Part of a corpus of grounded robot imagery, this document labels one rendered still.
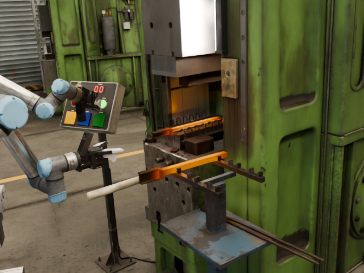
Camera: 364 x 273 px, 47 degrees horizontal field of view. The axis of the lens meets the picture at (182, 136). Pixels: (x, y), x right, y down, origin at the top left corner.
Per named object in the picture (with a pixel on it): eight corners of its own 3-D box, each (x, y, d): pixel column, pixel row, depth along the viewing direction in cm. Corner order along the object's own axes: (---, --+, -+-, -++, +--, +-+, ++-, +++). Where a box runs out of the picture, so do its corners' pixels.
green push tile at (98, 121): (102, 127, 226) (105, 113, 227) (91, 126, 229) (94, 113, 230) (104, 128, 227) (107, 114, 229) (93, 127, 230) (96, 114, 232)
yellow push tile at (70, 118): (74, 124, 235) (76, 111, 236) (63, 124, 238) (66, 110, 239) (76, 125, 236) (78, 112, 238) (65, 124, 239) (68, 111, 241)
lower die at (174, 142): (180, 150, 202) (179, 133, 199) (156, 141, 217) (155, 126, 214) (240, 132, 226) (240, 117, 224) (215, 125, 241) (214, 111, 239)
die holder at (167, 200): (193, 247, 200) (189, 160, 187) (149, 220, 229) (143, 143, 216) (269, 210, 233) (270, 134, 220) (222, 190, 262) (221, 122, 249)
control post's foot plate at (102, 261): (109, 276, 258) (107, 264, 256) (92, 261, 275) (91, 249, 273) (138, 262, 271) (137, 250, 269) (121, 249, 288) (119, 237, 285)
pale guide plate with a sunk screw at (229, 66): (235, 98, 181) (235, 59, 176) (221, 96, 188) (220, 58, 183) (239, 97, 182) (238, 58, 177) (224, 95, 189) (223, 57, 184)
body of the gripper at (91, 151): (97, 162, 187) (72, 169, 180) (95, 143, 185) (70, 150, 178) (105, 166, 181) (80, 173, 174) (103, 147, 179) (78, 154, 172)
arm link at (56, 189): (57, 193, 182) (53, 169, 179) (71, 200, 175) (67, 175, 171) (40, 199, 177) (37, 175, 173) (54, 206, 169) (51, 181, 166)
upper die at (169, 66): (176, 77, 191) (175, 57, 189) (151, 73, 206) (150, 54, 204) (239, 66, 216) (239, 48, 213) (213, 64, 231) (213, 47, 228)
